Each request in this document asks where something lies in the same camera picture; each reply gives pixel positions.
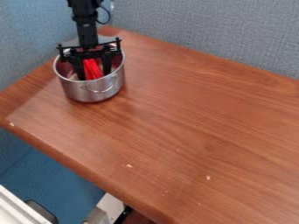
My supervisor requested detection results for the white appliance with black part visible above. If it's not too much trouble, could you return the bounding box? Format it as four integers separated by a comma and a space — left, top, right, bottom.
0, 185, 59, 224

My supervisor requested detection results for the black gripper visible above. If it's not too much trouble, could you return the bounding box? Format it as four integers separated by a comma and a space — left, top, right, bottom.
56, 16, 122, 81

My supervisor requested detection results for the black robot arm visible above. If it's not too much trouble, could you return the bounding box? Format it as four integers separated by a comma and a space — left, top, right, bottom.
56, 0, 122, 81

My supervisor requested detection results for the white table leg bracket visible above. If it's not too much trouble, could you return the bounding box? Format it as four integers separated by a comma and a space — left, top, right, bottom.
83, 193, 126, 224

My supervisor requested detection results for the stainless steel pot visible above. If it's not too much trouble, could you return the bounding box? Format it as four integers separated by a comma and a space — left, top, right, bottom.
52, 50, 126, 103

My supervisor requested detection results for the red plastic block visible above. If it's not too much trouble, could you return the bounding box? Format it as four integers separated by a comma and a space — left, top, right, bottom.
83, 59, 103, 81

